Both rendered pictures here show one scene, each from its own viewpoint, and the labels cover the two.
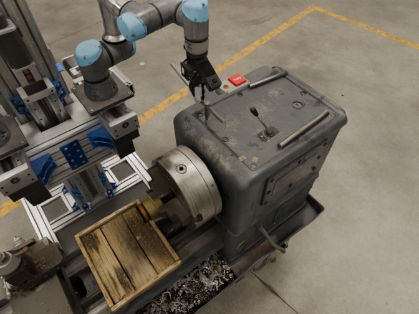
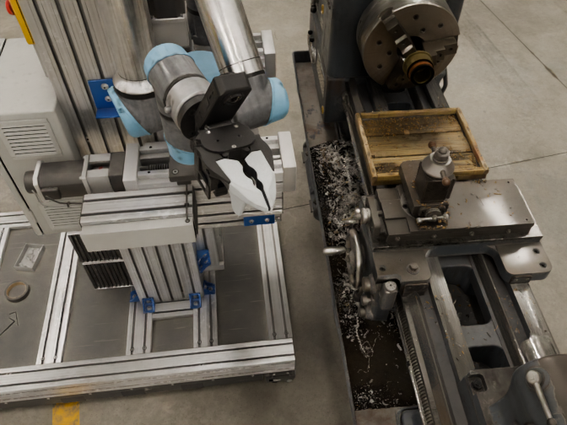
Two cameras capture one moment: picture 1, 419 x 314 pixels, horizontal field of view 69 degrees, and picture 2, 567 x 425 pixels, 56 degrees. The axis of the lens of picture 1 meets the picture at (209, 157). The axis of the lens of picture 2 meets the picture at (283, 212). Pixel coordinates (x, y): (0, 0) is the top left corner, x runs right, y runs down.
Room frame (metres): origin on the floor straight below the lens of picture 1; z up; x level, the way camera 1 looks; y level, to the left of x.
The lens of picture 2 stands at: (0.17, 1.63, 2.05)
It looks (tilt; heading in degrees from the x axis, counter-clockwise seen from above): 50 degrees down; 302
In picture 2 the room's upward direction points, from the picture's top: straight up
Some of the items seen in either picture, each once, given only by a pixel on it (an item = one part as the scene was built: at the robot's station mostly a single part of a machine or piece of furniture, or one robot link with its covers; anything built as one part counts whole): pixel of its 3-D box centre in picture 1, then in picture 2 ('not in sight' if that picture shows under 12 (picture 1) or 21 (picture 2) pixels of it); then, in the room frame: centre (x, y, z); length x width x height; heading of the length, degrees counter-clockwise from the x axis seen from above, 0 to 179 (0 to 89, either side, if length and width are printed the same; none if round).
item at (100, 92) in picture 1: (98, 81); (207, 17); (1.14, 0.51, 1.21); 0.15 x 0.15 x 0.10
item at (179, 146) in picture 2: not in sight; (196, 126); (0.66, 1.13, 1.46); 0.11 x 0.08 x 0.11; 60
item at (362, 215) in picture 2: (17, 240); (356, 216); (0.49, 0.76, 0.95); 0.07 x 0.04 x 0.04; 37
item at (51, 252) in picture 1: (33, 270); (424, 192); (0.35, 0.63, 0.99); 0.20 x 0.10 x 0.05; 127
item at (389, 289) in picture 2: not in sight; (387, 294); (0.33, 0.87, 0.84); 0.04 x 0.04 x 0.10; 37
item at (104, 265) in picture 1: (127, 250); (418, 144); (0.47, 0.34, 0.89); 0.36 x 0.30 x 0.04; 37
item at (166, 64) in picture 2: not in sight; (176, 80); (0.67, 1.15, 1.56); 0.11 x 0.08 x 0.09; 150
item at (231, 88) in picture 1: (232, 88); not in sight; (1.08, -0.10, 1.23); 0.13 x 0.08 x 0.05; 127
